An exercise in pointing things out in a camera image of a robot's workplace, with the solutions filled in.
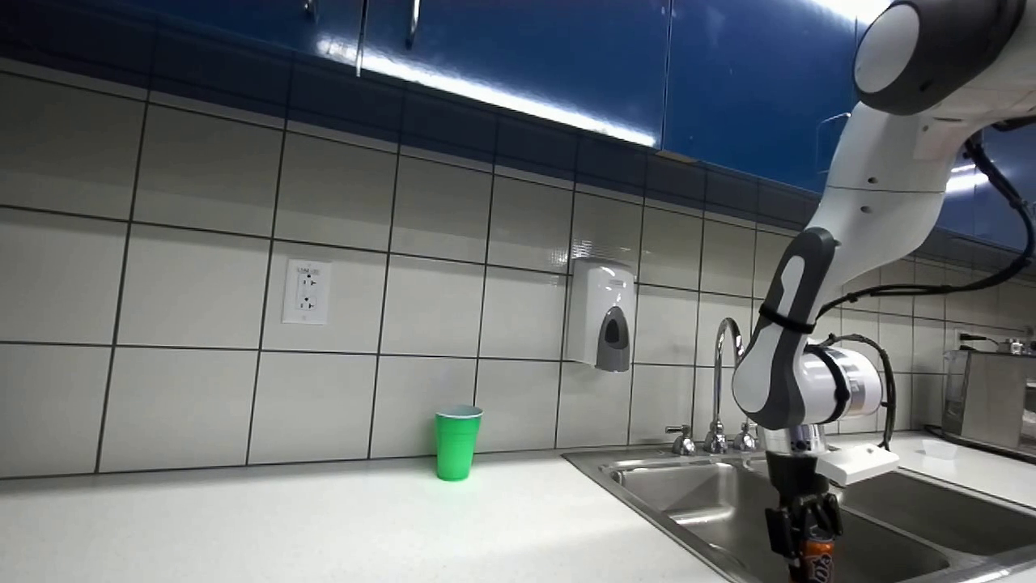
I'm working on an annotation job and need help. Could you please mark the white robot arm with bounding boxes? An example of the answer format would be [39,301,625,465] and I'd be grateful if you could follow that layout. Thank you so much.
[733,0,1036,578]

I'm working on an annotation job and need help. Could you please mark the chrome gooseneck faucet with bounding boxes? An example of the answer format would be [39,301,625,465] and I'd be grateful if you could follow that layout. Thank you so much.
[667,317,759,457]

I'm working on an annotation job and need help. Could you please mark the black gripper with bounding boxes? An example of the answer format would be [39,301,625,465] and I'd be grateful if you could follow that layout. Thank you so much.
[763,452,843,556]

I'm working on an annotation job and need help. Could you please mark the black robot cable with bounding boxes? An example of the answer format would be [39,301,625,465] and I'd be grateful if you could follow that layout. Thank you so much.
[816,127,1036,452]

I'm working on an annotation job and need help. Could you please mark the orange Fanta soda can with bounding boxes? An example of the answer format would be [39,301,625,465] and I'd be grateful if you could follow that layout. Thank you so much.
[799,538,834,583]

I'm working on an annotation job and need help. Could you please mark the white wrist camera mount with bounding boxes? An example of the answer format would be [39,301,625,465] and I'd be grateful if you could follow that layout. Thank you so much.
[816,443,900,487]

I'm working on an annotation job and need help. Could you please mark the steel appliance on counter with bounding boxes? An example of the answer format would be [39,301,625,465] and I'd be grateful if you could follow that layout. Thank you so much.
[943,333,1036,460]

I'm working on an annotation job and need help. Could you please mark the green plastic cup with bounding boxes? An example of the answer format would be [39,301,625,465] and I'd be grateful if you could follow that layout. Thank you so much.
[434,408,482,483]

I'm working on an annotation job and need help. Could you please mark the blue upper cabinets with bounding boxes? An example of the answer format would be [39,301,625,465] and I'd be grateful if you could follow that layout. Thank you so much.
[0,0,1036,271]

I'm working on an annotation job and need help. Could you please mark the white wall soap dispenser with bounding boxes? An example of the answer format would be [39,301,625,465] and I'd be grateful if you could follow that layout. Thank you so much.
[565,260,636,373]

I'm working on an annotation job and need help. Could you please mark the stainless steel double sink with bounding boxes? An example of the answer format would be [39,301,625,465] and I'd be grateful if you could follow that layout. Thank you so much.
[569,450,1036,583]

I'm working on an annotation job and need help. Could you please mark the white wall power outlet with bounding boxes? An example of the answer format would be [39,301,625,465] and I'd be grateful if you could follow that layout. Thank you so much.
[286,260,330,325]

